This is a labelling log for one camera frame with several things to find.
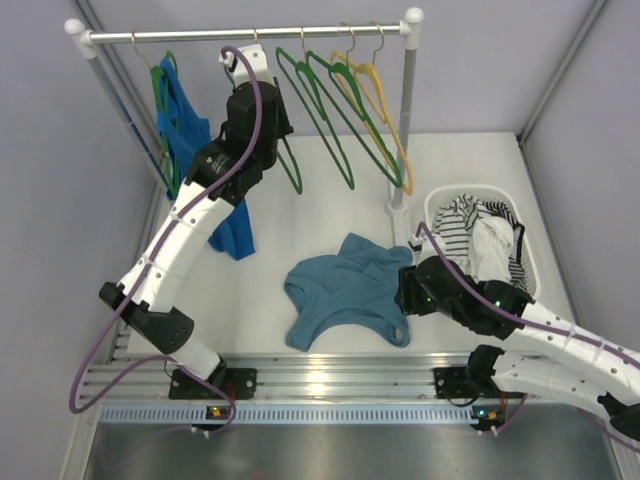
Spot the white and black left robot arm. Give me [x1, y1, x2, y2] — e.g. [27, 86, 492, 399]
[99, 74, 293, 397]

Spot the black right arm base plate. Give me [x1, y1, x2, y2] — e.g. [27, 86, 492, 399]
[433, 367, 480, 408]

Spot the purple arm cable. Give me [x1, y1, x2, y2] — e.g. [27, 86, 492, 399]
[67, 45, 262, 436]
[412, 222, 640, 459]

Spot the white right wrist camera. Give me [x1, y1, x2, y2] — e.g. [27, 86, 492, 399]
[408, 236, 438, 264]

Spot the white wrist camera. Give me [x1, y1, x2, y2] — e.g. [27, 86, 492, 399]
[217, 43, 275, 91]
[408, 236, 438, 264]

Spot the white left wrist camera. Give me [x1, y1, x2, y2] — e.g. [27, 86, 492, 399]
[217, 43, 275, 91]

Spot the black and white striped garment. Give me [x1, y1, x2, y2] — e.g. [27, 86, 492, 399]
[432, 194, 527, 291]

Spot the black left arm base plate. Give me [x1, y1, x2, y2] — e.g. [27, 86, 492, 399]
[168, 368, 257, 400]

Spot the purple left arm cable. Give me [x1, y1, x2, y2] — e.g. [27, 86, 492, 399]
[67, 45, 262, 436]

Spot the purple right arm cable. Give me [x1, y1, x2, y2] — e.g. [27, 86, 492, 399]
[412, 222, 640, 459]

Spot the bright blue tank top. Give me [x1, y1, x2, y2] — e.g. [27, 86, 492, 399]
[158, 51, 255, 261]

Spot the green hanger with blue top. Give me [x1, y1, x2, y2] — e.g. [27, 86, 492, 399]
[130, 31, 182, 200]

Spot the aluminium mounting rail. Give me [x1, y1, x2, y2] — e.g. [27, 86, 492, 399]
[77, 319, 551, 426]

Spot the silver and white clothes rack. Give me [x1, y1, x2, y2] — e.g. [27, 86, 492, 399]
[64, 5, 425, 241]

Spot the yellow hanger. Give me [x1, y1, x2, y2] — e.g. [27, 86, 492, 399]
[330, 22, 414, 195]

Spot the white plastic laundry basket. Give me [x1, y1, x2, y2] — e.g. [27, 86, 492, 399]
[424, 184, 539, 298]

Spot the teal blue tank top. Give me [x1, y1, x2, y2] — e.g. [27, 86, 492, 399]
[283, 233, 413, 352]

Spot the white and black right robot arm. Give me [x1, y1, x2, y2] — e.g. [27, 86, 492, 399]
[395, 256, 639, 440]

